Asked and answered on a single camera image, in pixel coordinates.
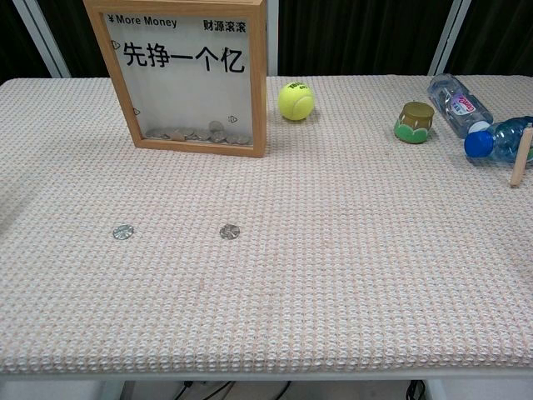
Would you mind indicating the white upright frame post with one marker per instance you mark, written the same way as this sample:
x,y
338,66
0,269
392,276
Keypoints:
x,y
272,37

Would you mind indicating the thin wooden stick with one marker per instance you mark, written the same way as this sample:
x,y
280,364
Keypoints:
x,y
521,156

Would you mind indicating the wooden frame coin bank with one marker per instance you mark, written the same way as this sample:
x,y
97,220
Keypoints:
x,y
121,108

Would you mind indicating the white slanted frame post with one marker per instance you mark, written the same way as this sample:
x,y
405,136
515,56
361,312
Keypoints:
x,y
449,37
48,39

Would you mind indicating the yellow tennis ball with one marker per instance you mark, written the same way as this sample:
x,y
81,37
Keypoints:
x,y
296,101

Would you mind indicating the white table frame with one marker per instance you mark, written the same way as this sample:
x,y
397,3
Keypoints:
x,y
266,376

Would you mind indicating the pink white woven tablecloth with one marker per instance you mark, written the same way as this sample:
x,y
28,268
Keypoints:
x,y
291,271

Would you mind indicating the green and brown toy pot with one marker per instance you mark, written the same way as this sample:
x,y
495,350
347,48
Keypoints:
x,y
414,122

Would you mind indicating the black curtain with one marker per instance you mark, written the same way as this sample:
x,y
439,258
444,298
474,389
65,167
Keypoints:
x,y
366,37

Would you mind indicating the clear bottle with blue cap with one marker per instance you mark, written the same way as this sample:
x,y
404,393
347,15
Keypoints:
x,y
506,137

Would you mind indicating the clear bottle with pink label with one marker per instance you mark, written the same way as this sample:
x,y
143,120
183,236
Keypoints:
x,y
458,102

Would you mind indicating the silver coin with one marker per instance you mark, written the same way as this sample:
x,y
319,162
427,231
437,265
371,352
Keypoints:
x,y
202,134
155,133
219,137
215,126
239,139
230,231
123,232
179,134

